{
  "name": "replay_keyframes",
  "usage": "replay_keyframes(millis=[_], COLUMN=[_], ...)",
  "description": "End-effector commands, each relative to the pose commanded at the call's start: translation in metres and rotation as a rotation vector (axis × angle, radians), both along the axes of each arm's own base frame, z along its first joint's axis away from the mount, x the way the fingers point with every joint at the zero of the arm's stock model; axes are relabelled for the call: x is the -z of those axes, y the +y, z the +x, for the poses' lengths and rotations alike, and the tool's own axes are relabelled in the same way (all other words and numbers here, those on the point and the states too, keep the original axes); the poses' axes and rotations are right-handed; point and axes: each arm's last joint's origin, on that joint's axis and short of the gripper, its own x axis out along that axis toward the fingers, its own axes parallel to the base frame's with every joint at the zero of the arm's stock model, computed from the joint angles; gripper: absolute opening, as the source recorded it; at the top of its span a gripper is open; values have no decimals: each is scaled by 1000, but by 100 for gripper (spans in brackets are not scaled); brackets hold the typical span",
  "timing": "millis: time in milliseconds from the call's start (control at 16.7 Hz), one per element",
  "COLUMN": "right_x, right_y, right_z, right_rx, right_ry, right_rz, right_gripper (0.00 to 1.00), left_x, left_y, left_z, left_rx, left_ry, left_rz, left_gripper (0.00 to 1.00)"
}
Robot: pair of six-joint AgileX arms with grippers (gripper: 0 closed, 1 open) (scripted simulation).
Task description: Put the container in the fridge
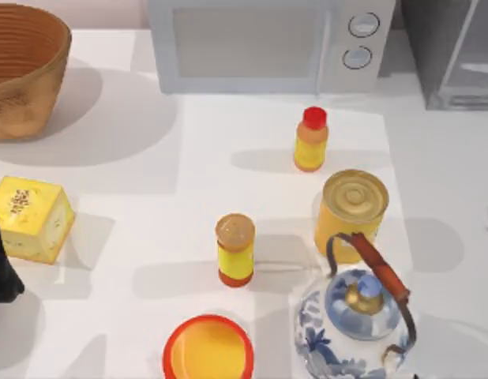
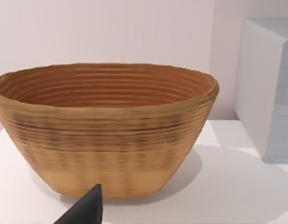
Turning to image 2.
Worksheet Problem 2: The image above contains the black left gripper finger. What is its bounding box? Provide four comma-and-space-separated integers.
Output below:
52, 183, 104, 224

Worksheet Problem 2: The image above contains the pale microwave oven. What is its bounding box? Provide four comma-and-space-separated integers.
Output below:
233, 18, 288, 164

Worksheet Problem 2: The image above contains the brown woven basket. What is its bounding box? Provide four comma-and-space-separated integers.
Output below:
0, 62, 220, 199

